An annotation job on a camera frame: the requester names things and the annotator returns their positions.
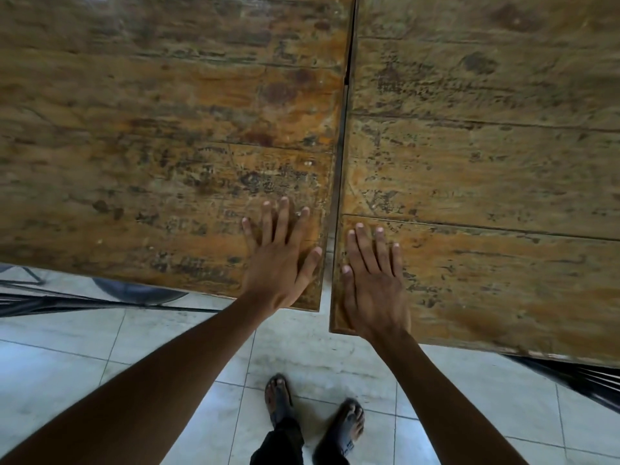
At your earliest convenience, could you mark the person's left hand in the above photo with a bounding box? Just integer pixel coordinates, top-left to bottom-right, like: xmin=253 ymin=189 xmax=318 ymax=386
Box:
xmin=241 ymin=197 xmax=323 ymax=313

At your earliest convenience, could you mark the person's right hand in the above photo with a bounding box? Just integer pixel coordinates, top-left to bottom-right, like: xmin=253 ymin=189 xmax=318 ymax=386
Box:
xmin=340 ymin=222 xmax=413 ymax=342

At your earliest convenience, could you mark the person's left forearm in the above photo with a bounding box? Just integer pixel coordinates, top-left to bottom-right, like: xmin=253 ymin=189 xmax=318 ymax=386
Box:
xmin=0 ymin=294 xmax=287 ymax=465

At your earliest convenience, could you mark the person's right forearm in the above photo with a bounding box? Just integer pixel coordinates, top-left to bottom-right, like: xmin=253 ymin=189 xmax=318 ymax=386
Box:
xmin=364 ymin=330 xmax=530 ymax=465

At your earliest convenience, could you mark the black sandal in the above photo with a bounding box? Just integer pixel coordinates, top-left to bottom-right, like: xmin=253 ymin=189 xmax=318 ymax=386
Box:
xmin=264 ymin=374 xmax=296 ymax=428
xmin=317 ymin=398 xmax=365 ymax=465

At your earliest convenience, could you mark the black trouser leg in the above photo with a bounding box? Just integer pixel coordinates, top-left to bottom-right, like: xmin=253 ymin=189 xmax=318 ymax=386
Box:
xmin=312 ymin=443 xmax=350 ymax=465
xmin=249 ymin=417 xmax=305 ymax=465

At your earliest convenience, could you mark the black metal table frame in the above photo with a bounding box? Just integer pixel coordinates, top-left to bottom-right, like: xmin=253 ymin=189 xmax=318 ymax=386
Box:
xmin=0 ymin=263 xmax=220 ymax=318
xmin=504 ymin=355 xmax=620 ymax=416

